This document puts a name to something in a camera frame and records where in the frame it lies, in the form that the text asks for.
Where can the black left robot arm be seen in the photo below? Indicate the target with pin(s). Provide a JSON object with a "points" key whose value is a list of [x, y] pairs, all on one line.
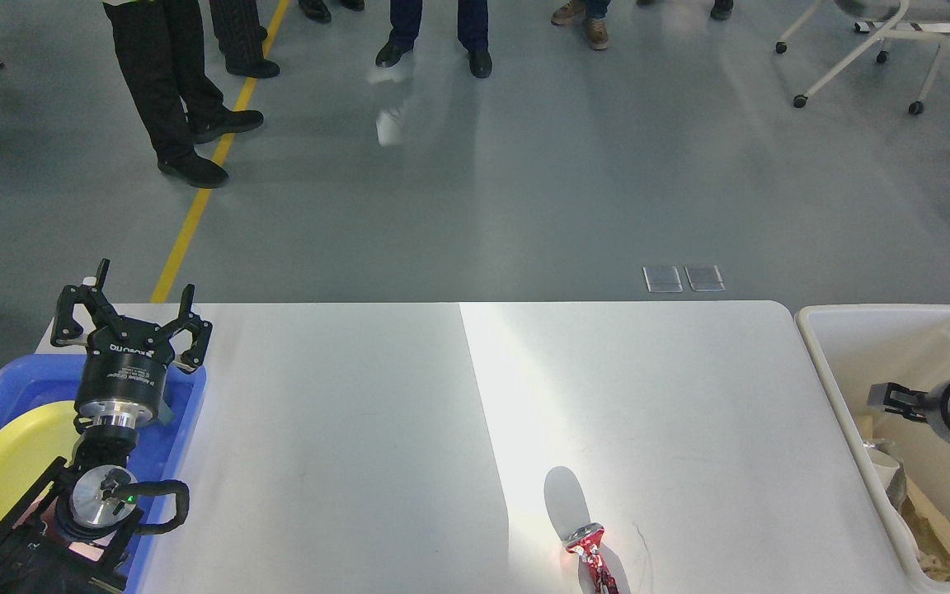
{"points": [[70, 530]]}

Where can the grey-blue mug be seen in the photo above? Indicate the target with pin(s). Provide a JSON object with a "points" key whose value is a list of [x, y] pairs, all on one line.
{"points": [[165, 412]]}

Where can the white plastic bin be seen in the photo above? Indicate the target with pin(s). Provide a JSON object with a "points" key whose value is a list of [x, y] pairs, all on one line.
{"points": [[854, 347]]}

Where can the brown paper bag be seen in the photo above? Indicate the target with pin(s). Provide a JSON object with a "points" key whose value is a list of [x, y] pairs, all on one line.
{"points": [[928, 524]]}

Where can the red snack wrapper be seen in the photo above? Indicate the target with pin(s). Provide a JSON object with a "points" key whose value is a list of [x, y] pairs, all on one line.
{"points": [[586, 544]]}

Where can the floor outlet cover pair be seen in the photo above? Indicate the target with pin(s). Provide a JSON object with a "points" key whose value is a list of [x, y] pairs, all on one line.
{"points": [[678, 279]]}

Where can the brown paper ball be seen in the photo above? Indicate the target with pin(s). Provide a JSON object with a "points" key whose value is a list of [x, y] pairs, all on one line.
{"points": [[933, 566]]}

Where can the white paper cup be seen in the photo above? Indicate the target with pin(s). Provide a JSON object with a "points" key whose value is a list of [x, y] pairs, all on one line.
{"points": [[888, 472]]}

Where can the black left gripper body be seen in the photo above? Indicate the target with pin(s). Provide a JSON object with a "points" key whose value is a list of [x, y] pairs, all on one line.
{"points": [[122, 384]]}

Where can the yellow plastic plate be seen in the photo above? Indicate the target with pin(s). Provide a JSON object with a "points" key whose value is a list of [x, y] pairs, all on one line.
{"points": [[29, 443]]}

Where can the white rolling chair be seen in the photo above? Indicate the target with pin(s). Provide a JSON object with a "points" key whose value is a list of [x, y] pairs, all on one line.
{"points": [[882, 22]]}

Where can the pink ribbed mug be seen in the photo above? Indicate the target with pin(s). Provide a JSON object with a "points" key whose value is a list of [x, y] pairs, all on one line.
{"points": [[51, 531]]}

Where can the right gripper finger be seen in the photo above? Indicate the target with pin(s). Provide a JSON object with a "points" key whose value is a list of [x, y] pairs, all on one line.
{"points": [[895, 399]]}

